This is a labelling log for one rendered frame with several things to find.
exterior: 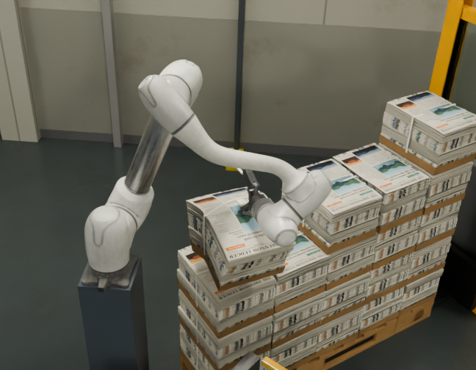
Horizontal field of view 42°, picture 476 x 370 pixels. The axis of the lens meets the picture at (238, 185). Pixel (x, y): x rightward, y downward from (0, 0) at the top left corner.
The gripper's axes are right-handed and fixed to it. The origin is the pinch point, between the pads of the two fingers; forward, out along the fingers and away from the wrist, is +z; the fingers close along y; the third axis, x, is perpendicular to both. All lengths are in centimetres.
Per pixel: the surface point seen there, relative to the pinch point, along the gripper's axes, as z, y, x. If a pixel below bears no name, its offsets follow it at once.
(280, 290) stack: -2, 57, 20
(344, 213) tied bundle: 0, 25, 50
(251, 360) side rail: -39, 54, -10
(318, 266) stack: 0, 51, 40
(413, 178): 9, 21, 93
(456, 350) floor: -6, 128, 131
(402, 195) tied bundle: 5, 26, 84
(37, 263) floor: 148, 120, -72
